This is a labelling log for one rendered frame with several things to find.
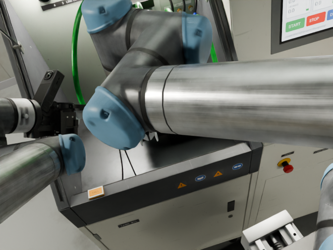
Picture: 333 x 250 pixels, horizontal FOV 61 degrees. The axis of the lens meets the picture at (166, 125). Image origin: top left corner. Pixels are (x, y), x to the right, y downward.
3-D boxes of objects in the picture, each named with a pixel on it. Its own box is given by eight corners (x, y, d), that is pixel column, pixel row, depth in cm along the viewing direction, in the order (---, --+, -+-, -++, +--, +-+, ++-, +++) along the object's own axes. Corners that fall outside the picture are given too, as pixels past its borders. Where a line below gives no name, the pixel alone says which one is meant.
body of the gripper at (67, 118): (60, 133, 75) (17, 137, 65) (59, 100, 75) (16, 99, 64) (81, 134, 71) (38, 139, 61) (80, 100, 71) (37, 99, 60)
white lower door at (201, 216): (130, 272, 155) (84, 228, 103) (130, 267, 156) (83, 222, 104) (242, 235, 158) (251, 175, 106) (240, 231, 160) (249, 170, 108)
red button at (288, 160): (281, 176, 105) (284, 169, 101) (276, 167, 108) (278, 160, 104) (294, 172, 106) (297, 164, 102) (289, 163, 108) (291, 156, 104)
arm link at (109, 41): (115, 14, 37) (65, 8, 40) (135, 77, 45) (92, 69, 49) (142, -15, 41) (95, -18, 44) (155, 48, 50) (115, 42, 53)
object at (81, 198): (87, 225, 103) (70, 207, 91) (87, 214, 106) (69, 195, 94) (248, 174, 106) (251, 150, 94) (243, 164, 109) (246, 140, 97)
